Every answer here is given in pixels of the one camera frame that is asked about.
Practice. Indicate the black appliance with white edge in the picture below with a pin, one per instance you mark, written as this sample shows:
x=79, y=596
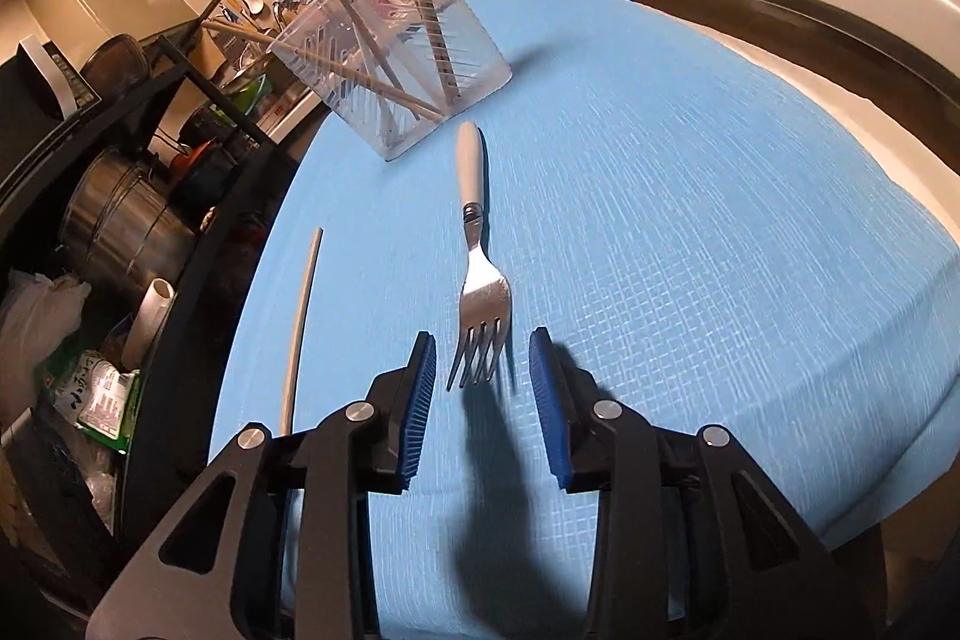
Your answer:
x=52, y=78

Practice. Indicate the white chopstick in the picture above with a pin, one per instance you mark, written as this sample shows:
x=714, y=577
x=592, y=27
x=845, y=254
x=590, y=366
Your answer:
x=304, y=310

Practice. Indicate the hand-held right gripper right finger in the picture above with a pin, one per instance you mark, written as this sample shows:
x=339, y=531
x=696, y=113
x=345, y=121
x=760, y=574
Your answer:
x=551, y=415

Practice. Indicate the clear plastic utensil holder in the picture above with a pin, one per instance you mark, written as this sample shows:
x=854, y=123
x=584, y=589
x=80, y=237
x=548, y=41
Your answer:
x=480, y=63

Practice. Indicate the black pot with orange lid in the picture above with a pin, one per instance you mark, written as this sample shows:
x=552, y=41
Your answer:
x=199, y=168

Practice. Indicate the white plastic bag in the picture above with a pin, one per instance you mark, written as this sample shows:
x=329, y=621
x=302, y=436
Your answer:
x=37, y=325

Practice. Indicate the green plastic basin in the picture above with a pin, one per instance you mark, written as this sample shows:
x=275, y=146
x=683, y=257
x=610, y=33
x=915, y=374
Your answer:
x=251, y=96

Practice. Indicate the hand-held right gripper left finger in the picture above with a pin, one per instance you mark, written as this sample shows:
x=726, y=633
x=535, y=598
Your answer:
x=416, y=415

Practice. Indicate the green printed package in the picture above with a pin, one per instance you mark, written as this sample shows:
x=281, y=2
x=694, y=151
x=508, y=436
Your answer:
x=97, y=400

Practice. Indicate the black shelf rack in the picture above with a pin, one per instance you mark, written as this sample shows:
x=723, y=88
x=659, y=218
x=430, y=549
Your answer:
x=187, y=340

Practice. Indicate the blue tablecloth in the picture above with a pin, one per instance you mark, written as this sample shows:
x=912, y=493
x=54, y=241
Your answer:
x=675, y=235

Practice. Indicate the white paper roll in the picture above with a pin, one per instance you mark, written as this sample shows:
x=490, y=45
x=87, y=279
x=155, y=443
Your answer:
x=150, y=317

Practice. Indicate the large steel stockpot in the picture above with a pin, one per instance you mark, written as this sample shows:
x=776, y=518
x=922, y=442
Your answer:
x=127, y=220

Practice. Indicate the white ladle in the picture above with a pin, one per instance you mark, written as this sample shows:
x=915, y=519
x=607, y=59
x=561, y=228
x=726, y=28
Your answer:
x=255, y=5

